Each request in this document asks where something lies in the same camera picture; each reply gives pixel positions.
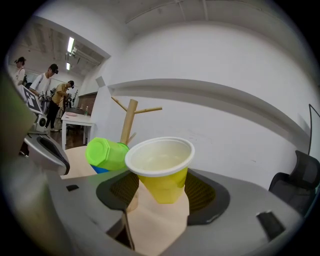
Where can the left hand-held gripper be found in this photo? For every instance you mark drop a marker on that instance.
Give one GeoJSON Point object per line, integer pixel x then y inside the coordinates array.
{"type": "Point", "coordinates": [32, 101]}

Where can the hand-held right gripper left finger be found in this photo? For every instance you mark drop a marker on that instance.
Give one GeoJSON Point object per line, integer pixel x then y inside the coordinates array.
{"type": "Point", "coordinates": [85, 207]}

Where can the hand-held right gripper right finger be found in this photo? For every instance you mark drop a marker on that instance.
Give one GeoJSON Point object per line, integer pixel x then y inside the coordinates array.
{"type": "Point", "coordinates": [245, 207]}

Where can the blue plastic cup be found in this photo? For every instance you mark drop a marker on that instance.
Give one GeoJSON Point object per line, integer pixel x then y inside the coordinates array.
{"type": "Point", "coordinates": [100, 170]}

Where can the green plastic cup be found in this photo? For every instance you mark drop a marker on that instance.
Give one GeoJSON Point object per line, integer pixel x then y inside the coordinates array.
{"type": "Point", "coordinates": [106, 153]}

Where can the yellow plastic cup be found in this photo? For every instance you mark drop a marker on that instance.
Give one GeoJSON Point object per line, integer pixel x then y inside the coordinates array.
{"type": "Point", "coordinates": [165, 180]}

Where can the wooden cup tree stand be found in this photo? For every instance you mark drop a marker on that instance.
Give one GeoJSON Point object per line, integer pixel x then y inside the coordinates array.
{"type": "Point", "coordinates": [127, 122]}

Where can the white table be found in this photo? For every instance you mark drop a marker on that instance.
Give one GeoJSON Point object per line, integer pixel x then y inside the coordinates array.
{"type": "Point", "coordinates": [77, 120]}

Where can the pink flat object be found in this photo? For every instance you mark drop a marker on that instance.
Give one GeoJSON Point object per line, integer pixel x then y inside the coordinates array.
{"type": "Point", "coordinates": [71, 114]}

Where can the black mesh office chair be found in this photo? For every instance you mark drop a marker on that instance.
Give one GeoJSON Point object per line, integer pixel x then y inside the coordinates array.
{"type": "Point", "coordinates": [297, 185]}

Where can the green bottle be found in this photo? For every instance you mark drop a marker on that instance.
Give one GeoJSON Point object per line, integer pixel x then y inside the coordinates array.
{"type": "Point", "coordinates": [86, 111]}

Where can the ceiling light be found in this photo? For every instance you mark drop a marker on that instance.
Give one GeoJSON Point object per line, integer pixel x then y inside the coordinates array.
{"type": "Point", "coordinates": [70, 44]}
{"type": "Point", "coordinates": [68, 66]}

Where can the whiteboard on black stand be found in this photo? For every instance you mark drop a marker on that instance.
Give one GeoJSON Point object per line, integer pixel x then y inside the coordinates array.
{"type": "Point", "coordinates": [314, 132]}

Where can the white ceiling conduit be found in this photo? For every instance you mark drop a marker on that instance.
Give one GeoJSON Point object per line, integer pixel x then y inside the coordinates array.
{"type": "Point", "coordinates": [175, 7]}

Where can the grey wall plate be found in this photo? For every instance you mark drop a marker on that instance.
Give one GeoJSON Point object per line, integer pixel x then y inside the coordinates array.
{"type": "Point", "coordinates": [100, 81]}

